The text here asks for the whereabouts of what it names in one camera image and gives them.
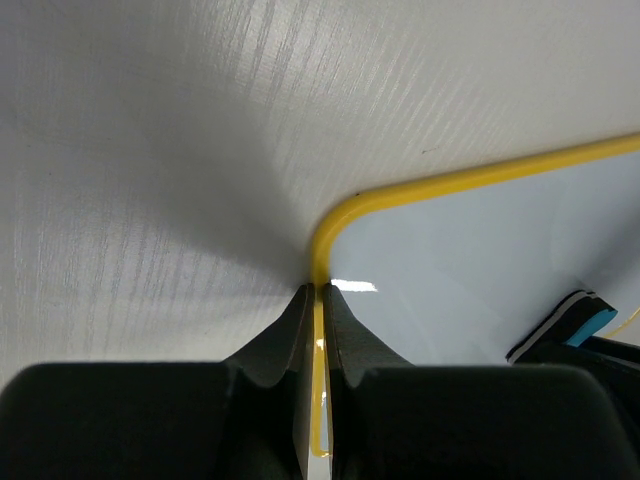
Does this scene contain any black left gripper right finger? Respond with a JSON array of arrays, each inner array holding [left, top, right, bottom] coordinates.
[[323, 285, 639, 479]]

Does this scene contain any yellow framed whiteboard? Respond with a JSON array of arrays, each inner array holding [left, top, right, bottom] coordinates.
[[312, 135, 639, 465]]

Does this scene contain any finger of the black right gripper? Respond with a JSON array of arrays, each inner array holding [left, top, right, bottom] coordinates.
[[517, 337, 639, 415]]

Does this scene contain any blue whiteboard eraser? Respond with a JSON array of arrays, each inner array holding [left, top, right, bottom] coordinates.
[[506, 290, 618, 364]]

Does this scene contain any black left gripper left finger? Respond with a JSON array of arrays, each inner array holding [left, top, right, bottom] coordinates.
[[1, 285, 314, 479]]

